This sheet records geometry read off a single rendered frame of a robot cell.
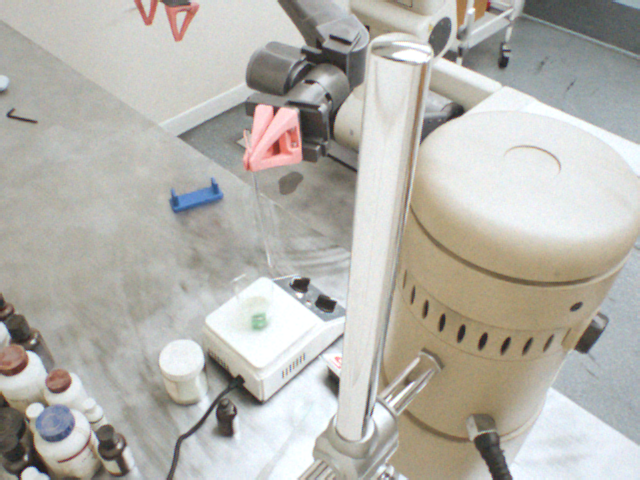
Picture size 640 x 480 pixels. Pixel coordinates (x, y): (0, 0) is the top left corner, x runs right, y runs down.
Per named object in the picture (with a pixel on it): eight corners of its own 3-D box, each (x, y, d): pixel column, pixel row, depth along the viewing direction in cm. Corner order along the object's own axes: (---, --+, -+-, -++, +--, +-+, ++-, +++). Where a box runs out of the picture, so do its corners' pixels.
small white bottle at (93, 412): (87, 425, 82) (75, 403, 78) (102, 414, 84) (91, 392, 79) (96, 436, 81) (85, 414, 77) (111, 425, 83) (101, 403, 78)
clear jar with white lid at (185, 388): (200, 364, 90) (193, 332, 84) (216, 395, 86) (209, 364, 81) (161, 381, 88) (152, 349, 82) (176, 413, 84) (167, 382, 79)
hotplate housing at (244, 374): (297, 283, 102) (296, 250, 96) (355, 326, 96) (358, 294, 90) (193, 362, 90) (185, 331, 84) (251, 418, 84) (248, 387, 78)
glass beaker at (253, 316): (278, 306, 88) (276, 269, 82) (273, 337, 84) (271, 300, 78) (237, 304, 88) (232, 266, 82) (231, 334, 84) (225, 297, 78)
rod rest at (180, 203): (217, 187, 119) (215, 173, 116) (224, 197, 117) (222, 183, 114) (168, 202, 115) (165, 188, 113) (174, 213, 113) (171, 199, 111)
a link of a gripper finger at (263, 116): (279, 146, 62) (320, 104, 68) (222, 135, 64) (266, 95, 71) (287, 199, 66) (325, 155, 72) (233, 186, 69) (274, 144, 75)
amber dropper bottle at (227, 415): (237, 437, 82) (233, 412, 77) (215, 435, 82) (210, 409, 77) (241, 418, 84) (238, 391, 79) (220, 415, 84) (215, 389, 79)
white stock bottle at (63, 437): (44, 480, 77) (14, 438, 69) (69, 435, 81) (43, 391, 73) (90, 491, 76) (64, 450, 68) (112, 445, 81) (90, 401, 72)
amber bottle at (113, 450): (127, 446, 81) (112, 413, 74) (139, 466, 79) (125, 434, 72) (102, 462, 79) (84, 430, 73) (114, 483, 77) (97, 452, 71)
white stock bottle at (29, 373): (48, 374, 88) (23, 330, 80) (64, 403, 85) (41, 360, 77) (7, 397, 85) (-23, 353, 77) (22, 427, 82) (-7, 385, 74)
